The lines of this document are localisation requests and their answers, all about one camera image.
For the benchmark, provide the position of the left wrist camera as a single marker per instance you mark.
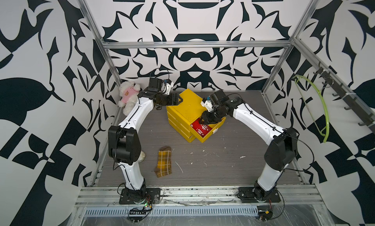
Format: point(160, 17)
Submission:
point(168, 85)

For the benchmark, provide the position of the red postcard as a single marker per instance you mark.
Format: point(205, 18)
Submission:
point(202, 130)

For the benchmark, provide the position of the left black connector box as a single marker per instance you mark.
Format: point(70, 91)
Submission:
point(136, 215)

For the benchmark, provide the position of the aluminium frame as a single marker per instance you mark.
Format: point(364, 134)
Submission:
point(257, 45)

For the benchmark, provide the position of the green plastic hoop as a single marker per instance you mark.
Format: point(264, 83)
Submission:
point(314, 102)

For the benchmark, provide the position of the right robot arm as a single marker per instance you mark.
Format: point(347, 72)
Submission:
point(282, 143)

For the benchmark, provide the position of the black connector box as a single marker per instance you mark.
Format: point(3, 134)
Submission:
point(264, 213)
point(136, 215)

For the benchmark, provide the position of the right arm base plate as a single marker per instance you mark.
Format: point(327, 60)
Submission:
point(258, 195)

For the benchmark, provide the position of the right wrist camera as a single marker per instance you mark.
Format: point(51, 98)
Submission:
point(207, 104)

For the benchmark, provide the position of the right black connector box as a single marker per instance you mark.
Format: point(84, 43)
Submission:
point(264, 213)

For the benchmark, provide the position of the grey patterned pouch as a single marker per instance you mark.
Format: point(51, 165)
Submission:
point(141, 157)

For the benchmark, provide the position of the yellow plastic drawer cabinet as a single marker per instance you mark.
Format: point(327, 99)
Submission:
point(180, 117)

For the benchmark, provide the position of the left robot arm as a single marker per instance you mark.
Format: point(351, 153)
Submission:
point(124, 145)

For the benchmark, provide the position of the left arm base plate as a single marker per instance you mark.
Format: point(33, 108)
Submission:
point(132, 197)

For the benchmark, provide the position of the black hook rail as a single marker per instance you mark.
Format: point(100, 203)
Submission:
point(351, 99)

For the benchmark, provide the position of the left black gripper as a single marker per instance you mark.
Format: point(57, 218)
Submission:
point(175, 98)

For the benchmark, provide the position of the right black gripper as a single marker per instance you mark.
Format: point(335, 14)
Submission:
point(206, 118)

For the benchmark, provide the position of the white teddy bear pink shirt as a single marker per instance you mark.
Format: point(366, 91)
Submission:
point(128, 92)

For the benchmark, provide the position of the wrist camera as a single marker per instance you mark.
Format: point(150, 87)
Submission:
point(168, 85)
point(207, 104)

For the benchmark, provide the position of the yellow plaid sock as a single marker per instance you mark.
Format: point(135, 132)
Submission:
point(163, 167)

